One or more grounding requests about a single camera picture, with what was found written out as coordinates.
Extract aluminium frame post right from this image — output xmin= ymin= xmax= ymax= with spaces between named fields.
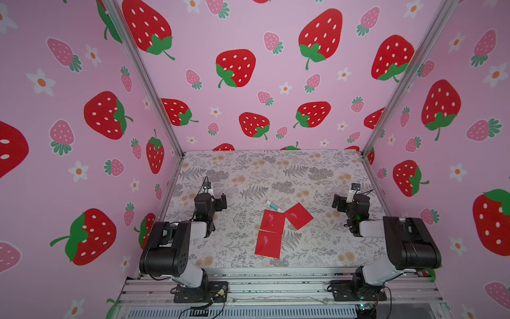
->
xmin=361 ymin=0 xmax=458 ymax=160

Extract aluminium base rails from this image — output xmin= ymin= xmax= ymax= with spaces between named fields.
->
xmin=112 ymin=267 xmax=453 ymax=318

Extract red envelope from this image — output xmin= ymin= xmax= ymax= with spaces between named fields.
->
xmin=255 ymin=231 xmax=282 ymax=259
xmin=284 ymin=203 xmax=313 ymax=230
xmin=260 ymin=210 xmax=286 ymax=234

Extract aluminium frame post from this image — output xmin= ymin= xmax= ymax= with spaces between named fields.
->
xmin=361 ymin=0 xmax=458 ymax=160
xmin=104 ymin=0 xmax=184 ymax=160

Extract green white glue stick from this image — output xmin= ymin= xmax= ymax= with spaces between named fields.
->
xmin=266 ymin=201 xmax=282 ymax=213

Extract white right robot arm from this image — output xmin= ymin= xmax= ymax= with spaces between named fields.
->
xmin=332 ymin=191 xmax=442 ymax=291

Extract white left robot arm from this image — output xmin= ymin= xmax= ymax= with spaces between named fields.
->
xmin=139 ymin=192 xmax=227 ymax=288

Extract aluminium frame post left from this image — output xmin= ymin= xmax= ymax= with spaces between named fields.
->
xmin=104 ymin=0 xmax=184 ymax=160

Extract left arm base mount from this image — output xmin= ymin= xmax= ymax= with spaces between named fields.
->
xmin=173 ymin=281 xmax=228 ymax=304

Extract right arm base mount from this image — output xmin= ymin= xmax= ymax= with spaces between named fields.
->
xmin=327 ymin=275 xmax=387 ymax=303

